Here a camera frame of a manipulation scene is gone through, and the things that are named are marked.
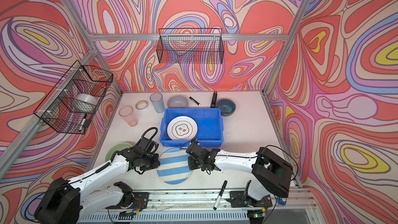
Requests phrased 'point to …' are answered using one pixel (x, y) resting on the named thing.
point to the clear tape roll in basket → (85, 102)
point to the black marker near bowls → (192, 99)
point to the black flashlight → (214, 99)
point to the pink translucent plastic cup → (127, 112)
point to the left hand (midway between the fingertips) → (162, 163)
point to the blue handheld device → (281, 200)
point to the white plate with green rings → (182, 128)
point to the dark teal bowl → (227, 106)
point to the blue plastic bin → (210, 126)
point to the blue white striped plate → (174, 167)
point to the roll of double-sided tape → (141, 104)
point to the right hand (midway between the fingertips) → (192, 166)
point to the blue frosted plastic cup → (157, 101)
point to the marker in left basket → (83, 123)
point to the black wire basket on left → (56, 111)
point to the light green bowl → (116, 146)
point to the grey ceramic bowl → (178, 101)
